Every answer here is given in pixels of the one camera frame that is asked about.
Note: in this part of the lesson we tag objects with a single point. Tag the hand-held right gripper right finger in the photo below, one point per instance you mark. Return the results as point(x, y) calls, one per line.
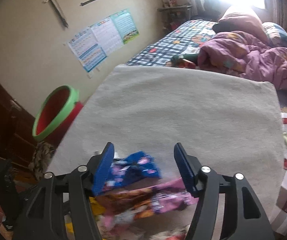
point(183, 165)

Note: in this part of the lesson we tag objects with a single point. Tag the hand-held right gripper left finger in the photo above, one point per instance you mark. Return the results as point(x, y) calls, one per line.
point(103, 170)

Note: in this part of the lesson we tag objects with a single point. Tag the blue snack packet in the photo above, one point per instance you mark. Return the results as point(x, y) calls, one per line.
point(138, 170)

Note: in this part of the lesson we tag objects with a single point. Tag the pile of snack wrappers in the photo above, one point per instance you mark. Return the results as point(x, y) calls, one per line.
point(143, 201)

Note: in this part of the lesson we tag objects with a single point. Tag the red bucket with green rim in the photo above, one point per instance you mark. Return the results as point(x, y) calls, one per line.
point(56, 112)

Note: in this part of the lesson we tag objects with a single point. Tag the leaf-patterned cushion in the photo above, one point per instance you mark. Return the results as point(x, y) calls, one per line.
point(42, 158)

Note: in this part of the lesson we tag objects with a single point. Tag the cream fleece blanket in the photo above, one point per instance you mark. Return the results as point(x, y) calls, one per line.
point(183, 105)

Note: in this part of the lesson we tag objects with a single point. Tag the dark wooden door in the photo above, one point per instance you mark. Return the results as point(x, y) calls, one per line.
point(3, 117)

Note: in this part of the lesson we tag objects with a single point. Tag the green bottle on bed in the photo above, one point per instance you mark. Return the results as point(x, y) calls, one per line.
point(186, 58)

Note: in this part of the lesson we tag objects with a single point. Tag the bed with plaid sheet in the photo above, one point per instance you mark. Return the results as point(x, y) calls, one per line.
point(163, 45)

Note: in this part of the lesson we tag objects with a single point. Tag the purple quilt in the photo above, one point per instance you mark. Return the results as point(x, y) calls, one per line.
point(246, 55)

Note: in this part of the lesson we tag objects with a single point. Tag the black garment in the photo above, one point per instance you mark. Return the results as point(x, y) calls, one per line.
point(219, 27)

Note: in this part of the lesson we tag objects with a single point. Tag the small dark desk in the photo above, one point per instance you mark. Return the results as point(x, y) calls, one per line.
point(174, 8)

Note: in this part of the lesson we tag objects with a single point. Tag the pink rolled pillow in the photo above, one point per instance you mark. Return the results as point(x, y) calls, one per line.
point(243, 20)

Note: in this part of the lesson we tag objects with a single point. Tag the chair with draped clothes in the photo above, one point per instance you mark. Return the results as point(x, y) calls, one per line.
point(204, 7)

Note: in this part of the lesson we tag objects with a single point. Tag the blue plaid pillow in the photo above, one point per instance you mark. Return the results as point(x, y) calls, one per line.
point(276, 33)

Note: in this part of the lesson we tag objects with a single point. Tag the small colourful boxes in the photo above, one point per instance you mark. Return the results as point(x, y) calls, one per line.
point(169, 2)

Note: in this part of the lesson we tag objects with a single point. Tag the white wall socket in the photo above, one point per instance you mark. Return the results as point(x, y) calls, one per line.
point(89, 75)

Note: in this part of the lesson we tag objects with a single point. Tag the blue-bordered wall poster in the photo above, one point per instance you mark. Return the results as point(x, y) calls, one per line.
point(86, 50)

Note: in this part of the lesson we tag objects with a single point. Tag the white chart wall poster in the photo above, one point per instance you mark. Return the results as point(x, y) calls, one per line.
point(106, 36)

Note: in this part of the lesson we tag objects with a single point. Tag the teal grid wall poster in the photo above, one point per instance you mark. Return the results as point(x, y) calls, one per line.
point(126, 26)

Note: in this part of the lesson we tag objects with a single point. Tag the wall-hung dark stick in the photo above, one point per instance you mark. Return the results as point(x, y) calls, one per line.
point(58, 11)

